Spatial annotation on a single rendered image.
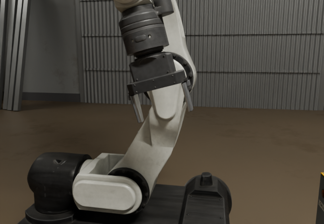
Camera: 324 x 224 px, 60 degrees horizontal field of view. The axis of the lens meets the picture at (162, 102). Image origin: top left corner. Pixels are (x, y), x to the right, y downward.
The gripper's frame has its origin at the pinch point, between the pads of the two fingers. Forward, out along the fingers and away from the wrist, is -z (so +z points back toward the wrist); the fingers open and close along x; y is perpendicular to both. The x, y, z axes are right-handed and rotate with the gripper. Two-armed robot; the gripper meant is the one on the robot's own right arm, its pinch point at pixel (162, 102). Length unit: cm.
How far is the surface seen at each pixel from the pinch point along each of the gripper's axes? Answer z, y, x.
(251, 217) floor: -62, 55, 14
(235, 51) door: 5, 300, 45
